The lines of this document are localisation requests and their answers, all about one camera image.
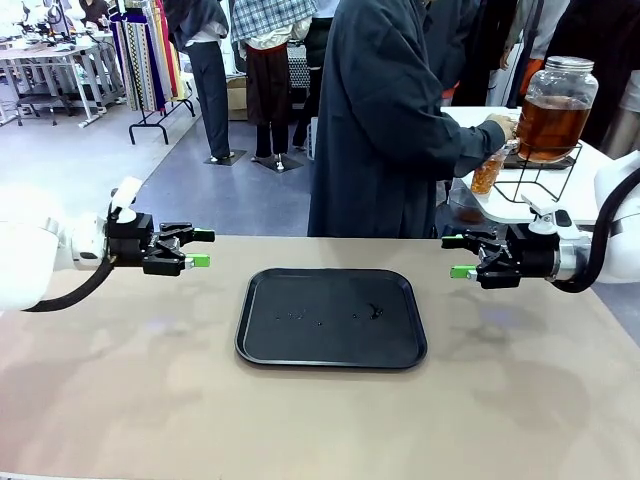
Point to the bystander in black jacket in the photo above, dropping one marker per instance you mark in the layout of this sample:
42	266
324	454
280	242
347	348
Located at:
605	30

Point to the bystander in dark coat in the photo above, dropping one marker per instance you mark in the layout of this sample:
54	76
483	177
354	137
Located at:
475	50

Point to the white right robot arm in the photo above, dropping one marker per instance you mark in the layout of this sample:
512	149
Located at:
625	250

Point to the brown cardboard box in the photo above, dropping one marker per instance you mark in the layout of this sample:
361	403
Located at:
237	97

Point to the person in dark shirt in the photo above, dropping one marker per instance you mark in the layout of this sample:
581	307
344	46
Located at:
370	150

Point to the mannequin in plaid shirt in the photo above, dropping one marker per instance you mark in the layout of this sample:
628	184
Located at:
270	75

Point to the white side table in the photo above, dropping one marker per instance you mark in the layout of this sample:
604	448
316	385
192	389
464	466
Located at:
590	190

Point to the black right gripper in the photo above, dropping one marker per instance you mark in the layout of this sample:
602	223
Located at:
535	255

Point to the tall clear plastic cup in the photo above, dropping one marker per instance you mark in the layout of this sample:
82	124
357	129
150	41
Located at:
485	177

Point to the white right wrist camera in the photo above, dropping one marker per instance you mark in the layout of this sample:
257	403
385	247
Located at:
540	205

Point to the dark metal drip tray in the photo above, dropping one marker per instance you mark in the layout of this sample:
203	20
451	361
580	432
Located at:
540	164

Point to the yellow hanging fabric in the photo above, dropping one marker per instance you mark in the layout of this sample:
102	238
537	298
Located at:
172	65

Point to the black plastic serving tray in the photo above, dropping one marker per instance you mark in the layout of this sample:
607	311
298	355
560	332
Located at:
330	345

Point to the black garment rack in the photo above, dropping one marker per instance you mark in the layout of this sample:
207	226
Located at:
148	126

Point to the mannequin in dark trousers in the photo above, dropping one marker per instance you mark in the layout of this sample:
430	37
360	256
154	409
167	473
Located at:
212	90

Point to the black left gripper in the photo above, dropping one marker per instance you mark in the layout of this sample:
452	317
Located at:
130	240

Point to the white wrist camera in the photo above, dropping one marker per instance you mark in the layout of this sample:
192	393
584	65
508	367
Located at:
127	192
540	205

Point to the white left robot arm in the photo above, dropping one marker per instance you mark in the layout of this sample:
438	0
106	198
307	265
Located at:
25	270

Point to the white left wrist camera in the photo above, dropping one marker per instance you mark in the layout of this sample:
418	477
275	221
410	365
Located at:
127	192

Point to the white frame workbench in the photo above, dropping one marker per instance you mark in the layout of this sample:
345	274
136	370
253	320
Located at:
50	52

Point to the person's right hand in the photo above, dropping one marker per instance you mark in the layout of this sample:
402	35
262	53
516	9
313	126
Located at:
506	127

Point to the person's right forearm dark sleeve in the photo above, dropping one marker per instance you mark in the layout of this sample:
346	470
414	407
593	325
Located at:
477	145

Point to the blue hanging fabric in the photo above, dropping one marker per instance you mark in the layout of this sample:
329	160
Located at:
156	75

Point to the bystander in grey shirt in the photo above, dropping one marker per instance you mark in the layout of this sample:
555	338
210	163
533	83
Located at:
545	25

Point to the glass drink dispenser jar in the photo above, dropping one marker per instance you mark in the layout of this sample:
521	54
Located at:
552	125

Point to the patterned hanging fabric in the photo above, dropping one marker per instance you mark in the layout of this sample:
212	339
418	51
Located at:
137	60

